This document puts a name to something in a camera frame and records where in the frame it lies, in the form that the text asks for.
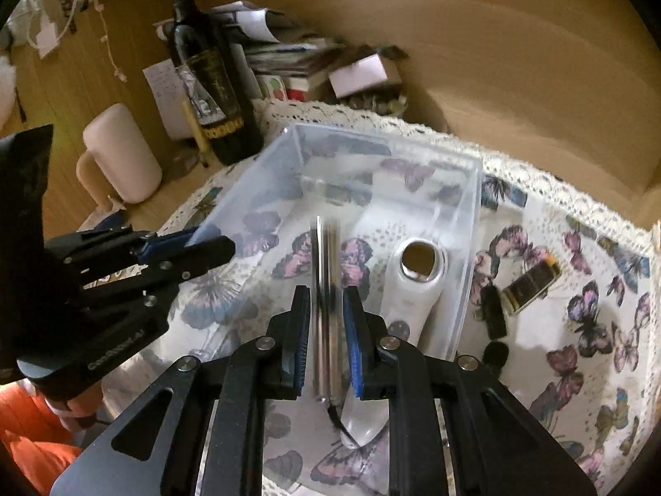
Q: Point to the pale pink mug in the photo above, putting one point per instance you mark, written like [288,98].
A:
[124,155]

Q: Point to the stack of books and papers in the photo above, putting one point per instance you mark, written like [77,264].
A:
[289,57]

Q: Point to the white handheld facial device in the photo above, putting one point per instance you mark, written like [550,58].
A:
[413,302]

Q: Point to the orange clothing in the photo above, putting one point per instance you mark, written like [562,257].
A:
[31,434]

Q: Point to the dark wine bottle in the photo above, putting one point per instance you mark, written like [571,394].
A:
[211,98]

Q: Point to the small white cardboard box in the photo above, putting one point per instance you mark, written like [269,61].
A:
[361,75]

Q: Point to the clear plastic storage box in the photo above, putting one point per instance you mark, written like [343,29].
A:
[444,201]

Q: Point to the shiny silver metal device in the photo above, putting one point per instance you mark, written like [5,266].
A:
[325,294]

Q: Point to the butterfly print lace tablecloth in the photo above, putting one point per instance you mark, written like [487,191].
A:
[557,372]

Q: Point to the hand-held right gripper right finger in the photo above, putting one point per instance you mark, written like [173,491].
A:
[354,343]

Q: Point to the yellow pencil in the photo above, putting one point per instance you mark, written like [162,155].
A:
[196,134]

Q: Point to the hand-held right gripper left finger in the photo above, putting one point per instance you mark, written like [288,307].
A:
[298,343]

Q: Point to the white paper note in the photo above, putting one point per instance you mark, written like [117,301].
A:
[162,93]

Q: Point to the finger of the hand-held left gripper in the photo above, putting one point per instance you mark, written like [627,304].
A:
[209,256]
[168,243]

